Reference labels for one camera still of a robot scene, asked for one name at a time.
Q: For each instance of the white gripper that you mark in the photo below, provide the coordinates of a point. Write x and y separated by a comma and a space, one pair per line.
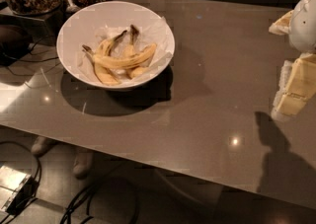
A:
304, 21

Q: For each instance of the yellow banana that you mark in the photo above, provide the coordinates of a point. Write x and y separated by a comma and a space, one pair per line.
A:
104, 49
129, 50
122, 62

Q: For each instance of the white ceramic bowl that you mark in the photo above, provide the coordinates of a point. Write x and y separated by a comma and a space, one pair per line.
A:
82, 25

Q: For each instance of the white spoon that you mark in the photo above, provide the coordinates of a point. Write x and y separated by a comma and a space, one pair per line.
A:
71, 7

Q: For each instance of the right foot in sock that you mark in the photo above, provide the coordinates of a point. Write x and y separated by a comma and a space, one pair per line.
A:
82, 163

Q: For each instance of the foot in sock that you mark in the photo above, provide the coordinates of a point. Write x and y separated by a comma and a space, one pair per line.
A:
42, 145
82, 163

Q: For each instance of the left foot in sock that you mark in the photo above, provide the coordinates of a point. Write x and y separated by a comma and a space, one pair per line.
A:
42, 145

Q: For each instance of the dark round object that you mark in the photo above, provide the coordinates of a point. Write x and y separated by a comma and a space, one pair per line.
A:
14, 44

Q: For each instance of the silver box on floor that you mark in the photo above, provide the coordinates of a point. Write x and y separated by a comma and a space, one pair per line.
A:
15, 190

